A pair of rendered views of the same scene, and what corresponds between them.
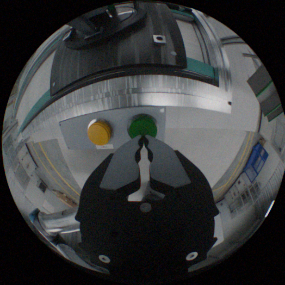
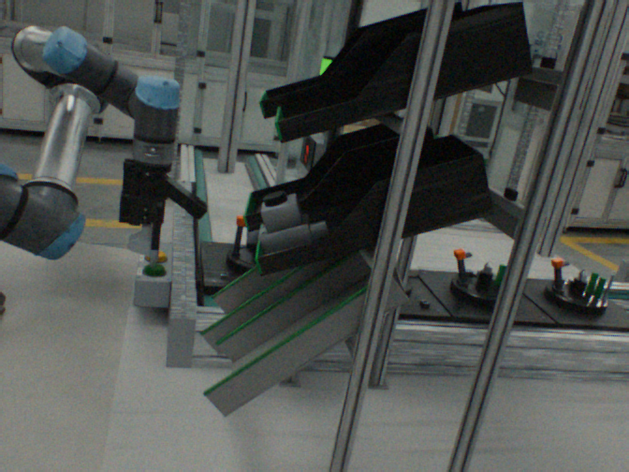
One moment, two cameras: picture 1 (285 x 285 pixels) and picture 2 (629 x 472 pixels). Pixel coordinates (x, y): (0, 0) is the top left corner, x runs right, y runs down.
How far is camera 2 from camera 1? 1.20 m
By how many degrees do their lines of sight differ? 81
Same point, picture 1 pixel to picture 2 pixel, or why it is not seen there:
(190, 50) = not seen: hidden behind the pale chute
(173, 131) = (119, 336)
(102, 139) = not seen: hidden behind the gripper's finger
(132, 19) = (245, 264)
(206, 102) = (177, 297)
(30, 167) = (29, 88)
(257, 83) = (232, 297)
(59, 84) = (206, 246)
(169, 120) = (137, 333)
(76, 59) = (220, 255)
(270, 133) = not seen: outside the picture
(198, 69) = (208, 303)
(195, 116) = (141, 355)
